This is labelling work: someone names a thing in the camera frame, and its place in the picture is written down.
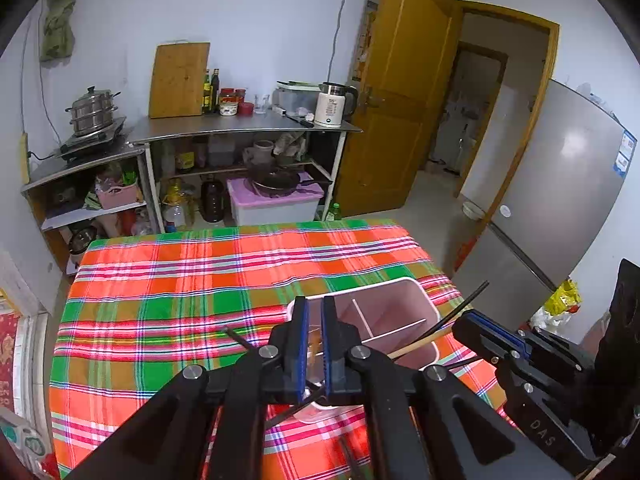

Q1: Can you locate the black induction cooker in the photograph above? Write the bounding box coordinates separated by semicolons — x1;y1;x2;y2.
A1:
59;117;128;161

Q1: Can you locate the yellowed power strip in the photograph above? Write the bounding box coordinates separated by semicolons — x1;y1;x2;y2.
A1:
19;132;31;186

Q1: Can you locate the pink shelf basket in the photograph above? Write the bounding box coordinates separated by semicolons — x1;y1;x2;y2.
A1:
96;183;140;211

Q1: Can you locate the yellow wooden door frame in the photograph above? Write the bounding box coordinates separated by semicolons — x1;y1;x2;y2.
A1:
452;0;560;271

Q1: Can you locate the white electric kettle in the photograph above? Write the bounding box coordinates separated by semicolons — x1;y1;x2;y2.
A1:
315;81;359;128

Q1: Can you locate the purple lid storage box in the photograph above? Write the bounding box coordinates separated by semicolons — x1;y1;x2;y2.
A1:
226;177;325;227

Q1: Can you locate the red patterned rug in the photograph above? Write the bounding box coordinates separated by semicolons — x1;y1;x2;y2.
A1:
0;310;31;411

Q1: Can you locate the white plastic bag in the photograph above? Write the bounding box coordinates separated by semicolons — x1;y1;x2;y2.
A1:
530;307;566;332

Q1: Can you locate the knotted green curtain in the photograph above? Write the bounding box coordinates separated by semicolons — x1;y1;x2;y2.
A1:
40;0;80;63

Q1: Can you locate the black frying pan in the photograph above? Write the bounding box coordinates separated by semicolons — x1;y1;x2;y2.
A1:
248;170;331;198

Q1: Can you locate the plaid tablecloth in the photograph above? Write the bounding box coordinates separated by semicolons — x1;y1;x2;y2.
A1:
49;219;521;480

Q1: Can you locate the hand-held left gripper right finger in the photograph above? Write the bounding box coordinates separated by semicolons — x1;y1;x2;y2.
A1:
321;295;576;480

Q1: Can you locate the cream wooden chopstick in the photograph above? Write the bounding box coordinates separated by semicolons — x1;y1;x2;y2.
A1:
387;327;453;361

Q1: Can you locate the yellow wooden door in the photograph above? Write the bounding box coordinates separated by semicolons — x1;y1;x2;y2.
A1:
332;0;463;218

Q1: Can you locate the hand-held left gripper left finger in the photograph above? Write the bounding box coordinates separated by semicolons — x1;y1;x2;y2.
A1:
65;296;308;480

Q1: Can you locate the wooden cutting board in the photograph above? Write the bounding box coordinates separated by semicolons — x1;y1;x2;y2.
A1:
148;41;211;119

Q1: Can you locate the steel counter table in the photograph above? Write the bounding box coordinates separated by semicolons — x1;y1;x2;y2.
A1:
125;110;363;233

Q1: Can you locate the dark plastic jug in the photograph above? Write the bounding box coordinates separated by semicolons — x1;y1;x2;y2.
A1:
200;180;226;223

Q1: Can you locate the clear plastic storage container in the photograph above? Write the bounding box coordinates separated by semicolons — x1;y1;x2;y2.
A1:
276;80;321;117

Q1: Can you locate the yellow plastic bag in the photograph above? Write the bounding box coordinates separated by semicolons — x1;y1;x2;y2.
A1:
544;280;583;318

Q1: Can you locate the pink plastic utensil basket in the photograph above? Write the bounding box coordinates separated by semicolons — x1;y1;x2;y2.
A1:
286;276;442;423

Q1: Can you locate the wall cable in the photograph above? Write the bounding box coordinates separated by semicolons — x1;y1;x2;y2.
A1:
327;0;356;81

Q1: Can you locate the steel steamer pot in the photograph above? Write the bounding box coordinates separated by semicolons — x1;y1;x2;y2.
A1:
65;86;122;137

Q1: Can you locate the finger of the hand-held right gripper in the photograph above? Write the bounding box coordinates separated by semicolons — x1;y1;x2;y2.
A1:
470;310;596;376
451;311;538;386

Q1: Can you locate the grey refrigerator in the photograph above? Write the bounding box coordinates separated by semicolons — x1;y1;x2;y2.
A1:
452;78;640;331

